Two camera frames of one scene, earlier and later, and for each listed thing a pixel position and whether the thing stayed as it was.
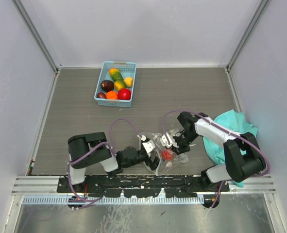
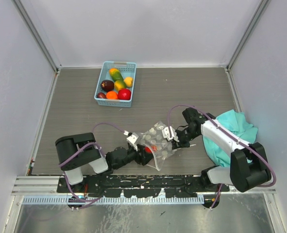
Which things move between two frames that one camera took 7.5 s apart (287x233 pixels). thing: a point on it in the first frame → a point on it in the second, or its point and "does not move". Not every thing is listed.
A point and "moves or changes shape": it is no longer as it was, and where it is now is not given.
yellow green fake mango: (120, 84) does not move
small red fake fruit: (166, 155) moves or changes shape
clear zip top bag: (168, 158) moves or changes shape
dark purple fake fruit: (107, 85) does not move
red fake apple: (124, 94) does not move
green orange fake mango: (115, 74) does not move
